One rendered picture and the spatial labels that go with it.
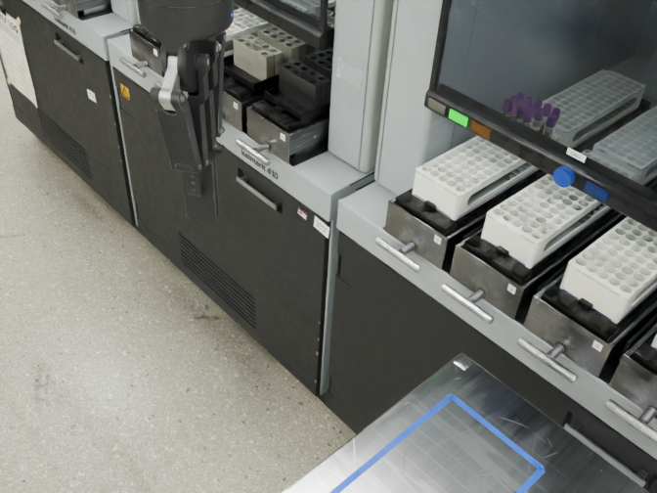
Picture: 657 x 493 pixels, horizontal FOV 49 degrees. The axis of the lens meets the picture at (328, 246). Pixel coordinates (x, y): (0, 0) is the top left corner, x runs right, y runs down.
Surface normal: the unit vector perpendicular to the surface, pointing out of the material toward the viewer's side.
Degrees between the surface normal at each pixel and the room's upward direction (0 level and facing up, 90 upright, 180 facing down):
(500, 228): 90
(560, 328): 90
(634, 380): 90
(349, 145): 90
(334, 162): 0
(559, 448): 0
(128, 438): 0
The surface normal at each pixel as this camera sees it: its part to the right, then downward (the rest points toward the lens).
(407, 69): -0.73, 0.41
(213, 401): 0.05, -0.76
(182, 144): -0.20, 0.79
